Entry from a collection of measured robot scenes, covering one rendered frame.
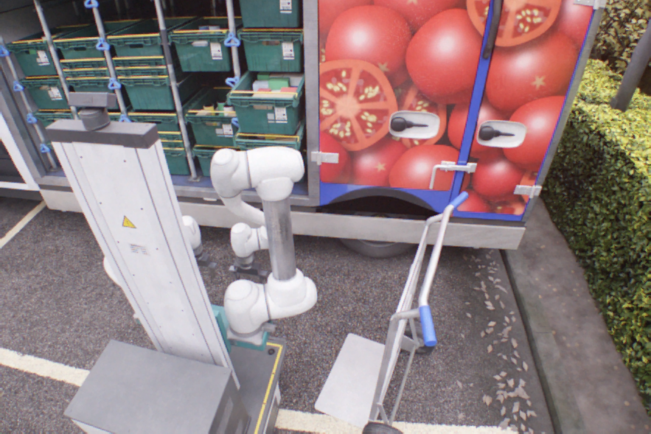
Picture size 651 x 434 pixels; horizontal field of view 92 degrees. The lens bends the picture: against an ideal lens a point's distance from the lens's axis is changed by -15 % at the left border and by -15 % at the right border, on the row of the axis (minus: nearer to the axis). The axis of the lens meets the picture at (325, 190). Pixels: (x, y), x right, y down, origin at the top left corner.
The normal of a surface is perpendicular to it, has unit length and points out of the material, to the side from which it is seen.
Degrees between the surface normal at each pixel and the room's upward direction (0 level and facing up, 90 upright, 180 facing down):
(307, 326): 0
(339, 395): 0
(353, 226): 90
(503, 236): 90
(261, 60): 91
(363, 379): 0
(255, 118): 93
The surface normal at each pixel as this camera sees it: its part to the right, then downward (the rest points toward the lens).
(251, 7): -0.11, 0.66
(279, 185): 0.36, 0.50
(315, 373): 0.00, -0.81
